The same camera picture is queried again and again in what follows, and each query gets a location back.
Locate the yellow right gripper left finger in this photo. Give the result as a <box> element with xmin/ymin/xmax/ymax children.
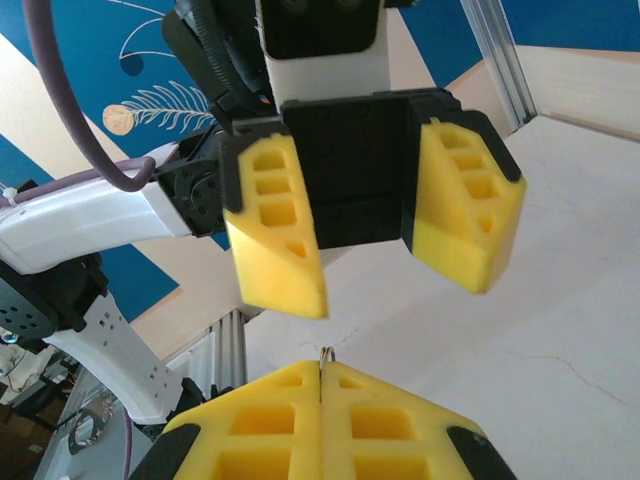
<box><xmin>128</xmin><ymin>359</ymin><xmax>322</xmax><ymax>480</ymax></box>

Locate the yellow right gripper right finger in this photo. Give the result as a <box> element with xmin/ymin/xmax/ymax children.
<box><xmin>319</xmin><ymin>360</ymin><xmax>519</xmax><ymax>480</ymax></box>

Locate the silver bead chain bracelet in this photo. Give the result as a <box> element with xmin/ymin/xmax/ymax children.
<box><xmin>318</xmin><ymin>346</ymin><xmax>337</xmax><ymax>401</ymax></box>

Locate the long aluminium mounting rail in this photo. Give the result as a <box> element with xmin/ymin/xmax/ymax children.
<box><xmin>207</xmin><ymin>305</ymin><xmax>266</xmax><ymax>396</ymax></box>

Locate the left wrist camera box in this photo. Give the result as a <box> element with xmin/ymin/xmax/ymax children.
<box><xmin>253</xmin><ymin>0</ymin><xmax>391</xmax><ymax>106</ymax></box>

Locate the aluminium frame post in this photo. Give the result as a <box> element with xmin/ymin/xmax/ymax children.
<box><xmin>462</xmin><ymin>0</ymin><xmax>539</xmax><ymax>136</ymax></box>

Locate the spare metal ring plate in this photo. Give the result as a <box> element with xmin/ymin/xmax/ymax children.
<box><xmin>63</xmin><ymin>399</ymin><xmax>110</xmax><ymax>454</ymax></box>

